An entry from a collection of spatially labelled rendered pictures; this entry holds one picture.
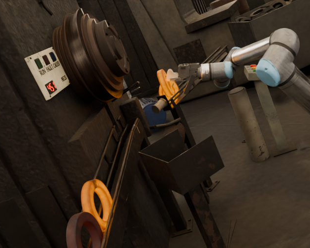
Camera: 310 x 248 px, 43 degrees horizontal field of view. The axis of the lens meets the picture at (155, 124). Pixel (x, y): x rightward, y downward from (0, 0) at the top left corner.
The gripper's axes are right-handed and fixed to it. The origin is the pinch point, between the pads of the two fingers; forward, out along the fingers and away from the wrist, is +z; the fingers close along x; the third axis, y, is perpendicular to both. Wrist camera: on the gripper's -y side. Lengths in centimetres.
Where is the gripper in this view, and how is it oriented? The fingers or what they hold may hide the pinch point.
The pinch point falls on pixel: (164, 79)
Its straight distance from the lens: 214.2
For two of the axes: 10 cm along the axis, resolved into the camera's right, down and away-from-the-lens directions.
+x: -1.1, 3.2, -9.4
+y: -1.2, -9.4, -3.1
